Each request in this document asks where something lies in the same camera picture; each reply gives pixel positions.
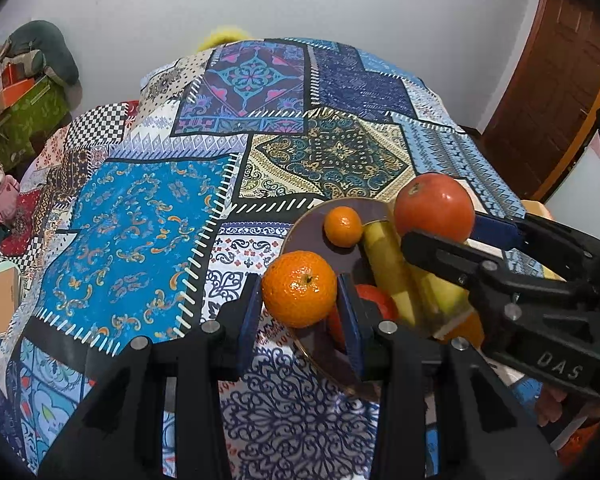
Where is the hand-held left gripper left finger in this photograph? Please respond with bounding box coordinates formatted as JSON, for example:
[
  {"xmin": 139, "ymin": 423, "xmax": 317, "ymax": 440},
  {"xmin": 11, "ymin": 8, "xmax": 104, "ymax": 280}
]
[{"xmin": 37, "ymin": 274, "xmax": 266, "ymax": 480}]

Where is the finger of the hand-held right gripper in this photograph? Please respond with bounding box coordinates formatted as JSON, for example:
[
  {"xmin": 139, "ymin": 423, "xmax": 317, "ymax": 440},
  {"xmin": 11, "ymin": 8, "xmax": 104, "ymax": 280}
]
[
  {"xmin": 472, "ymin": 212, "xmax": 600, "ymax": 286},
  {"xmin": 401, "ymin": 229, "xmax": 600, "ymax": 322}
]

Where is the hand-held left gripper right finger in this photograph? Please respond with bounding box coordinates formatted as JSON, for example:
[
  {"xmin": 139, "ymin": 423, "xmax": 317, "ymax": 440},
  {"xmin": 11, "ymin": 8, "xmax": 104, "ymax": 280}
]
[{"xmin": 336, "ymin": 273, "xmax": 563, "ymax": 480}]

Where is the red tomato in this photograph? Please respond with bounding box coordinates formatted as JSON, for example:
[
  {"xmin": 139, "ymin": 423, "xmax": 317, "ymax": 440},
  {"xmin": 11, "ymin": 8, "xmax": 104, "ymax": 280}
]
[
  {"xmin": 327, "ymin": 284, "xmax": 400, "ymax": 353},
  {"xmin": 393, "ymin": 173, "xmax": 476, "ymax": 243}
]

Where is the yellow corn cob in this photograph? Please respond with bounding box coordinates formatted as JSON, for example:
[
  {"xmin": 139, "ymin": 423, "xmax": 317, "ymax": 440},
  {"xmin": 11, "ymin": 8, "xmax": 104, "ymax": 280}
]
[
  {"xmin": 362, "ymin": 220, "xmax": 422, "ymax": 328},
  {"xmin": 410, "ymin": 260, "xmax": 473, "ymax": 332}
]

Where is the small mandarin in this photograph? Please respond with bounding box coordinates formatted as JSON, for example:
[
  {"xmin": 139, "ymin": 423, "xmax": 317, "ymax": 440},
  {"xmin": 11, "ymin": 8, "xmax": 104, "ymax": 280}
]
[
  {"xmin": 261, "ymin": 250, "xmax": 338, "ymax": 329},
  {"xmin": 323, "ymin": 206, "xmax": 365, "ymax": 248}
]

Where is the large orange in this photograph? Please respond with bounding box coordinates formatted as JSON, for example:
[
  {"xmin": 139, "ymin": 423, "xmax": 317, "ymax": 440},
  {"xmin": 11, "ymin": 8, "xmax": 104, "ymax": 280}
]
[{"xmin": 450, "ymin": 310, "xmax": 485, "ymax": 348}]

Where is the dark purple plate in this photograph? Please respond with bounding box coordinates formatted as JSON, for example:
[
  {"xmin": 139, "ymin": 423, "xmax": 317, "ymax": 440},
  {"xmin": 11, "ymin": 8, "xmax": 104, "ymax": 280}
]
[{"xmin": 282, "ymin": 197, "xmax": 487, "ymax": 403}]

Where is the person's right hand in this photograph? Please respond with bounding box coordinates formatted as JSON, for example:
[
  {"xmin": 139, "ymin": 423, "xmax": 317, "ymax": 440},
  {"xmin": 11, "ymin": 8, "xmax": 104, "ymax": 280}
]
[{"xmin": 534, "ymin": 385, "xmax": 569, "ymax": 429}]

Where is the patchwork printed blanket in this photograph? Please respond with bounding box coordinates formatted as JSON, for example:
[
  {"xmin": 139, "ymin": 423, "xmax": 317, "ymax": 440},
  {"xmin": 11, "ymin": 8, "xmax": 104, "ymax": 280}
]
[{"xmin": 0, "ymin": 37, "xmax": 566, "ymax": 480}]

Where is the brown wooden door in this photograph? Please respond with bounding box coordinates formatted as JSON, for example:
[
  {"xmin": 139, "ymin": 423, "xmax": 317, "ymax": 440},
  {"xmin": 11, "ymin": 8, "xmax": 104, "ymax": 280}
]
[{"xmin": 482, "ymin": 0, "xmax": 600, "ymax": 202}]

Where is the yellow fuzzy object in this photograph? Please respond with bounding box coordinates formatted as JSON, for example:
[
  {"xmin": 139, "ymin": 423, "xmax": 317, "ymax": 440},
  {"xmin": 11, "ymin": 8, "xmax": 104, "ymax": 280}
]
[{"xmin": 196, "ymin": 30, "xmax": 253, "ymax": 53}]

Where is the pink plush toy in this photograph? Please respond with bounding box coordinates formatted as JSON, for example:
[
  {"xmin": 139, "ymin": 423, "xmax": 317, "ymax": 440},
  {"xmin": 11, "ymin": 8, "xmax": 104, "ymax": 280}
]
[{"xmin": 0, "ymin": 155, "xmax": 21, "ymax": 223}]

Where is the green box with clutter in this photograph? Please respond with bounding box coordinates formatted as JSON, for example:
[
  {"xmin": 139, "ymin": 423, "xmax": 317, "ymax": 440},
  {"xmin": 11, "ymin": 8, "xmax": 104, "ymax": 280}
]
[{"xmin": 0, "ymin": 77, "xmax": 71, "ymax": 173}]

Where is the orange box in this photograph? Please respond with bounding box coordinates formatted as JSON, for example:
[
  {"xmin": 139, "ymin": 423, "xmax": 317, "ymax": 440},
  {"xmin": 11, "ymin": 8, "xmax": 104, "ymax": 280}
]
[{"xmin": 0, "ymin": 62, "xmax": 37, "ymax": 97}]

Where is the grey plush pillow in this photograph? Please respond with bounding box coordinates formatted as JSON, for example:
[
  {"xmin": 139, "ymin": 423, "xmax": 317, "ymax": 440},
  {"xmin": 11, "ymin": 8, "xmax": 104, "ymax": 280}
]
[{"xmin": 7, "ymin": 20, "xmax": 81, "ymax": 86}]

